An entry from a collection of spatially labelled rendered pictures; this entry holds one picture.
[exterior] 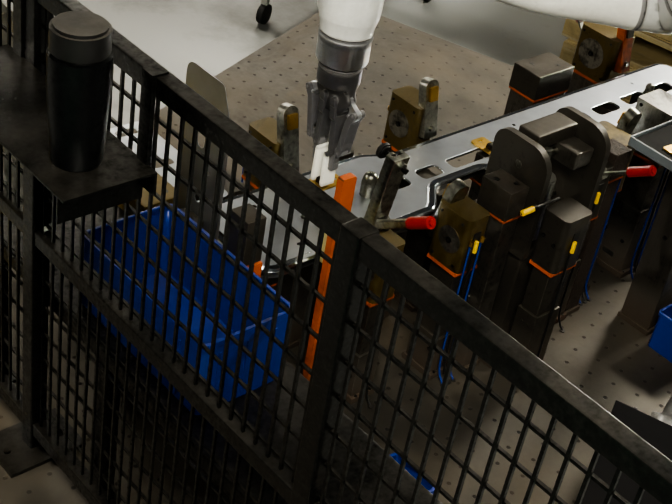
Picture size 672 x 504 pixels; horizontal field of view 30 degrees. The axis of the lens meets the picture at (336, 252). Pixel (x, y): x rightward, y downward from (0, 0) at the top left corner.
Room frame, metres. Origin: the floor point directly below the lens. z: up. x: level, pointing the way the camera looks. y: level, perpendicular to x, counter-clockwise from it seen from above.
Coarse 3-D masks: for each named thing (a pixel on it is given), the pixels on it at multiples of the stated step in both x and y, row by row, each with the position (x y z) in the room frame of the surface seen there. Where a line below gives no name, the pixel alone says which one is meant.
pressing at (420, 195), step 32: (576, 96) 2.52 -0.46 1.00; (608, 96) 2.55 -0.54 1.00; (480, 128) 2.30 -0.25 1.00; (352, 160) 2.08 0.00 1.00; (416, 160) 2.12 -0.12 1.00; (448, 160) 2.15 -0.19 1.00; (480, 160) 2.17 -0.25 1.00; (256, 192) 1.91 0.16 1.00; (416, 192) 2.01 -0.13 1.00; (224, 224) 1.79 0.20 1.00; (288, 256) 1.73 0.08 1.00
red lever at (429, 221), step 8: (416, 216) 1.73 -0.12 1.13; (424, 216) 1.71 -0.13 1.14; (432, 216) 1.71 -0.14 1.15; (376, 224) 1.77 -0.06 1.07; (384, 224) 1.76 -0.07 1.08; (392, 224) 1.75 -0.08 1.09; (400, 224) 1.73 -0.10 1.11; (408, 224) 1.72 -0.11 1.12; (416, 224) 1.71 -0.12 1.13; (424, 224) 1.70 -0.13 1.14; (432, 224) 1.70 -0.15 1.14
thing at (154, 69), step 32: (0, 64) 1.45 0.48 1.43; (0, 96) 1.37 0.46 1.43; (32, 96) 1.38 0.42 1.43; (0, 128) 1.30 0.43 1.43; (32, 128) 1.31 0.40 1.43; (32, 160) 1.24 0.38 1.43; (128, 160) 1.28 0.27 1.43; (64, 192) 1.19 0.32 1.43; (96, 192) 1.20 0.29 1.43; (128, 192) 1.27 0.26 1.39
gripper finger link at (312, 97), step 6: (306, 84) 1.91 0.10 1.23; (312, 84) 1.91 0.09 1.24; (312, 96) 1.90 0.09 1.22; (318, 96) 1.91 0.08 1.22; (312, 102) 1.90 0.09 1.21; (318, 102) 1.91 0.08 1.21; (312, 108) 1.90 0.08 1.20; (312, 114) 1.90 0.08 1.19; (312, 120) 1.90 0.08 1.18; (312, 126) 1.89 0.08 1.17; (312, 132) 1.89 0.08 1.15
